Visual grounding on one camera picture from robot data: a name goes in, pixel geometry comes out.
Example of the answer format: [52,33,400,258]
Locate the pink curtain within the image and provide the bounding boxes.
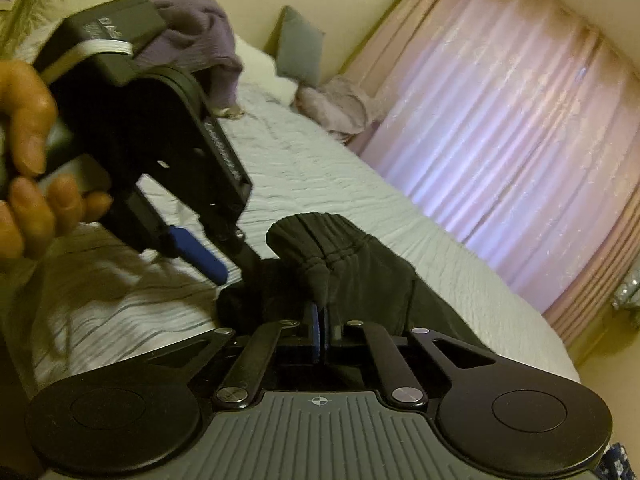
[344,0,640,357]

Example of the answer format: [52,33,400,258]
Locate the purple knit sweater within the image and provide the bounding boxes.
[134,0,245,117]

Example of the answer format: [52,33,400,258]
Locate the white quilted bed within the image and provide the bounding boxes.
[0,25,582,401]

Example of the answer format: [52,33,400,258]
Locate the cream leaf-print pillow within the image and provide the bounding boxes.
[0,0,68,63]

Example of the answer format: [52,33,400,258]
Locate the blue floral cloth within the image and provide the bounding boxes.
[599,441,637,480]

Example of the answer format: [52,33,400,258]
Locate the pink crumpled cloth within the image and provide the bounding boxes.
[294,75,385,144]

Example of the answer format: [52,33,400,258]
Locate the person's left hand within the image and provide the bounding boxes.
[0,59,114,262]

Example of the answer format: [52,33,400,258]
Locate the grey pillow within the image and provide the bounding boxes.
[274,5,327,87]

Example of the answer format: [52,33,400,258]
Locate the black pants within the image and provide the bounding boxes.
[216,212,497,358]

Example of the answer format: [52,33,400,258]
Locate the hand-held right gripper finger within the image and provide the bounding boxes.
[149,303,322,410]
[320,305,497,408]

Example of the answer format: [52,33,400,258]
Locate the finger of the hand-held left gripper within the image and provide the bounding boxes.
[159,224,231,284]
[231,229,264,283]

